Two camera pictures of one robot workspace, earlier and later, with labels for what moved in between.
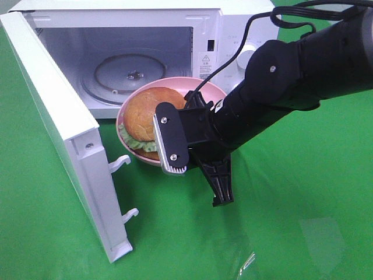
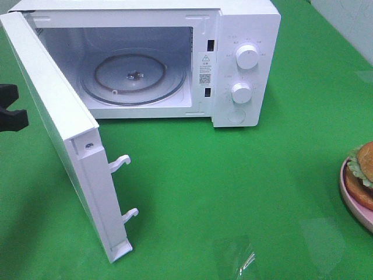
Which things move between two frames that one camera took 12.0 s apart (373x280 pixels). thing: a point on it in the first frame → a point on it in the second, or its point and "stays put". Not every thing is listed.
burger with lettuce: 138,128 → 359,174
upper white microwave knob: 246,53 stays put
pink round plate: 183,85 → 365,214
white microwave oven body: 103,50 stays put
